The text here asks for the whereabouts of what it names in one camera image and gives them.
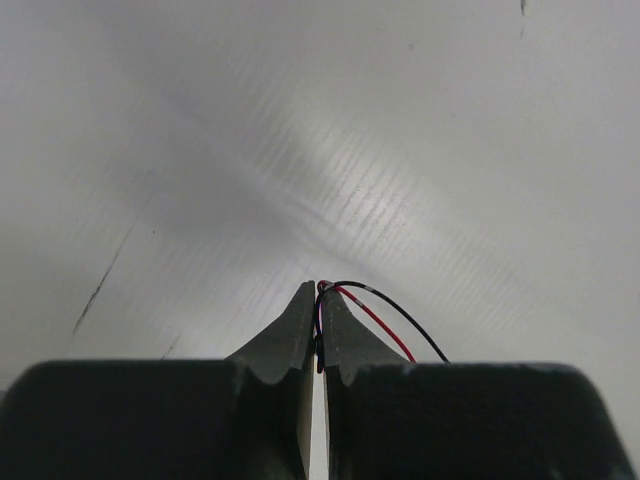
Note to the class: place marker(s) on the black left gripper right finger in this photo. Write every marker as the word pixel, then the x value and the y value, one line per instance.
pixel 390 417

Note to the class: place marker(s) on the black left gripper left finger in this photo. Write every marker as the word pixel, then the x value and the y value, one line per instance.
pixel 246 416

